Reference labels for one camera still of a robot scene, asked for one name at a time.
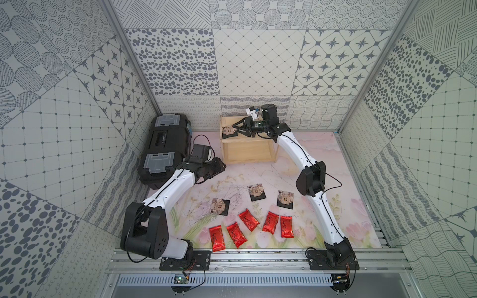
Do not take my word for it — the red tea bag leftmost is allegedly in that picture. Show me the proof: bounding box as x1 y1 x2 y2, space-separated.
209 225 226 252

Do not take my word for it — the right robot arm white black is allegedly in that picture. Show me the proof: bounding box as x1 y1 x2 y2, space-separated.
231 104 355 268

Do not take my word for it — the aluminium mounting rail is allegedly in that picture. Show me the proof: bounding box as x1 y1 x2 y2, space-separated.
106 248 412 274

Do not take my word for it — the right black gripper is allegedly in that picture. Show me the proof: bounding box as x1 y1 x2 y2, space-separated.
232 115 268 137

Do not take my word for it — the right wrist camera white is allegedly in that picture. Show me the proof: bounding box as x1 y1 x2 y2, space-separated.
246 107 260 121

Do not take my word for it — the left green circuit board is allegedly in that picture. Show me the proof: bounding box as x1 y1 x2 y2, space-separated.
174 274 189 284

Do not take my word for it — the black tea bag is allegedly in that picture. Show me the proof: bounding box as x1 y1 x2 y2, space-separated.
277 190 294 210
222 125 238 139
211 198 230 216
248 184 267 202

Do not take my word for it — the black plastic toolbox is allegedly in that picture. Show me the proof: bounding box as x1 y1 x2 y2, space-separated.
138 113 192 189

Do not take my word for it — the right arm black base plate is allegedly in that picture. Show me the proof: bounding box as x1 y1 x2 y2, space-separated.
305 248 360 271

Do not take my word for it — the red tea bag rightmost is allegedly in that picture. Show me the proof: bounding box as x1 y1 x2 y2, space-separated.
280 216 294 238

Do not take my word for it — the red tea bag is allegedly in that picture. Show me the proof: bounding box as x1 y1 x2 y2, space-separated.
209 225 226 252
227 222 247 248
280 216 294 238
238 209 260 232
262 211 279 235

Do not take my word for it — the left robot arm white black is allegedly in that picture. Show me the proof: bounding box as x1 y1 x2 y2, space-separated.
120 144 226 263

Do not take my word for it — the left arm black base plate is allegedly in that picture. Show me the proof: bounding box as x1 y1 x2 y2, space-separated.
160 250 212 271

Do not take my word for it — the light wooden shelf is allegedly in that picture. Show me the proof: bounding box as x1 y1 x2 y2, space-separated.
219 116 278 165

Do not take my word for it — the right black circuit board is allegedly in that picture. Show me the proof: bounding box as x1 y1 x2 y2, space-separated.
331 274 350 293

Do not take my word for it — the red tea bag middle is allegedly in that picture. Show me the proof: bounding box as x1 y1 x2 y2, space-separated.
238 209 260 232

